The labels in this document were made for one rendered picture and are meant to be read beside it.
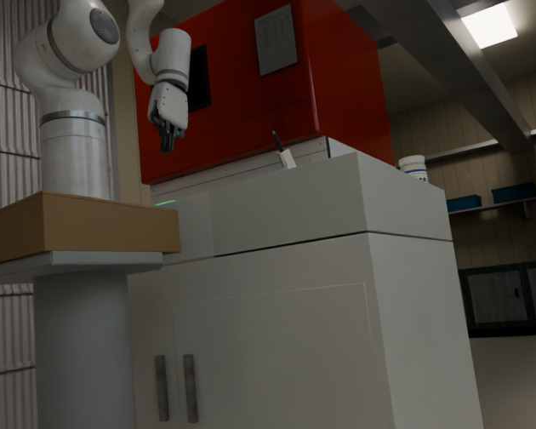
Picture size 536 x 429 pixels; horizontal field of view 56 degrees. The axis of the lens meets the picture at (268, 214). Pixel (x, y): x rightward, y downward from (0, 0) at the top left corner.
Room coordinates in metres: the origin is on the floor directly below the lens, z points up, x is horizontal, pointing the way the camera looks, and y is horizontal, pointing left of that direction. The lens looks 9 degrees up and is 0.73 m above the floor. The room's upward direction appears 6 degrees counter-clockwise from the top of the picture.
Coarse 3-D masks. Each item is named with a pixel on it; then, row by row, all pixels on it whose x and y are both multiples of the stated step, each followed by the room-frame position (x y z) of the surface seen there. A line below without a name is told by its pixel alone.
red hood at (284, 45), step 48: (240, 0) 1.68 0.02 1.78; (288, 0) 1.58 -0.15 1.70; (192, 48) 1.81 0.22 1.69; (240, 48) 1.70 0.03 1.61; (288, 48) 1.59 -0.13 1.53; (336, 48) 1.77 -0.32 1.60; (144, 96) 1.96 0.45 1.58; (192, 96) 1.82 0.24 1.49; (240, 96) 1.71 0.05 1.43; (288, 96) 1.60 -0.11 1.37; (336, 96) 1.72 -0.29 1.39; (384, 96) 2.18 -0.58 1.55; (144, 144) 1.97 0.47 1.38; (192, 144) 1.83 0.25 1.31; (240, 144) 1.72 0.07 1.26; (288, 144) 1.66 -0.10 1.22; (384, 144) 2.09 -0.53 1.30
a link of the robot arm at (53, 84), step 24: (24, 48) 0.91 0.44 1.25; (48, 48) 0.89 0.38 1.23; (24, 72) 0.91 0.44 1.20; (48, 72) 0.93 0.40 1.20; (72, 72) 0.93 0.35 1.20; (48, 96) 0.88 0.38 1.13; (72, 96) 0.88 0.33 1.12; (96, 96) 0.92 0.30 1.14; (48, 120) 0.87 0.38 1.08; (96, 120) 0.90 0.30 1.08
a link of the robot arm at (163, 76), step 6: (162, 72) 1.18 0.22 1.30; (168, 72) 1.18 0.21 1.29; (174, 72) 1.18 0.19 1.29; (180, 72) 1.19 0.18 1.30; (156, 78) 1.20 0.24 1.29; (162, 78) 1.18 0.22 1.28; (168, 78) 1.18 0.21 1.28; (174, 78) 1.18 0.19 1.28; (180, 78) 1.19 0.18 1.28; (186, 78) 1.21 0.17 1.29; (186, 84) 1.21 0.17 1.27; (186, 90) 1.23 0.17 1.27
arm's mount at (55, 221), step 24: (48, 192) 0.70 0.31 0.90; (0, 216) 0.75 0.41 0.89; (24, 216) 0.72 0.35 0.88; (48, 216) 0.70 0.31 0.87; (72, 216) 0.73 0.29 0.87; (96, 216) 0.77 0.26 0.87; (120, 216) 0.80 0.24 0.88; (144, 216) 0.85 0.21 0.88; (168, 216) 0.89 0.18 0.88; (0, 240) 0.75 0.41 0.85; (24, 240) 0.72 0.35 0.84; (48, 240) 0.70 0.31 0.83; (72, 240) 0.73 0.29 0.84; (96, 240) 0.76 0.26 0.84; (120, 240) 0.80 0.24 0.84; (144, 240) 0.84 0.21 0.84; (168, 240) 0.89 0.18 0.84
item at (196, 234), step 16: (176, 208) 1.12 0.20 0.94; (192, 208) 1.10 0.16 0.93; (208, 208) 1.07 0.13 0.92; (192, 224) 1.10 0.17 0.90; (208, 224) 1.08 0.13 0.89; (192, 240) 1.10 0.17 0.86; (208, 240) 1.08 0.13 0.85; (176, 256) 1.13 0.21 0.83; (192, 256) 1.10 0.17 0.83; (208, 256) 1.08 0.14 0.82
